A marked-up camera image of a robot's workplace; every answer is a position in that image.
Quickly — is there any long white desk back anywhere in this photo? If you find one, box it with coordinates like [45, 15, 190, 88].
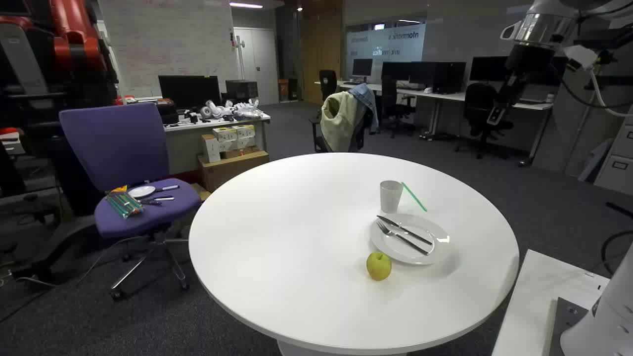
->
[334, 78, 556, 167]

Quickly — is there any green straw bundle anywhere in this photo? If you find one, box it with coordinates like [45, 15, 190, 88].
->
[107, 195, 142, 220]

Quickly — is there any black office chair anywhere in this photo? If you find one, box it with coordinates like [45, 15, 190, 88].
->
[463, 84, 512, 159]

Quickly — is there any white desk left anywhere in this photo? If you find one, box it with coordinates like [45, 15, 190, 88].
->
[164, 118, 271, 175]

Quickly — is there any white round table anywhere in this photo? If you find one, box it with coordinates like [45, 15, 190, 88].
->
[188, 153, 520, 356]

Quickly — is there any white robot base platform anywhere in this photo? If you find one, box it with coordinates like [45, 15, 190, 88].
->
[492, 250, 633, 356]

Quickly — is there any green apple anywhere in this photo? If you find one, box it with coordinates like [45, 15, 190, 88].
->
[366, 252, 391, 282]

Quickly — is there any silver knife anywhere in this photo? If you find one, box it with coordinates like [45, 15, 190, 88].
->
[376, 216, 435, 246]

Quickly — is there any cardboard box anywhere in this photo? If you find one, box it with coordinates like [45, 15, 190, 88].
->
[198, 151, 269, 193]

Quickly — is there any small white plate on chair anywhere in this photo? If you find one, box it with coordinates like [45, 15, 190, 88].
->
[128, 185, 156, 201]

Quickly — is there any red robot arm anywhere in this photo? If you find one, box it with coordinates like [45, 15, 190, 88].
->
[0, 0, 116, 108]

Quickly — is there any white paper cup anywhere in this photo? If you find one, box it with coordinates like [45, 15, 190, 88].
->
[380, 181, 403, 215]

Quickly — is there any black monitor on desk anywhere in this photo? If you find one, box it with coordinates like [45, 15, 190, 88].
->
[158, 76, 219, 110]

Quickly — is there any chair with beige jacket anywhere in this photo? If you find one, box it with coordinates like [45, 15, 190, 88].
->
[312, 86, 380, 153]

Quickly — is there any silver fork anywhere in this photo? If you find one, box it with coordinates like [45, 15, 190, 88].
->
[376, 224, 427, 256]

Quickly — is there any purple office chair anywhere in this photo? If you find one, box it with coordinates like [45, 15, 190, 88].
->
[59, 104, 202, 302]

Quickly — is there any green drinking straw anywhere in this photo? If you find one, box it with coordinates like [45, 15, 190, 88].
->
[401, 183, 427, 213]

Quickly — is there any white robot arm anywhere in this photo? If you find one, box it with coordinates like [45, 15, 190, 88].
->
[486, 0, 631, 127]

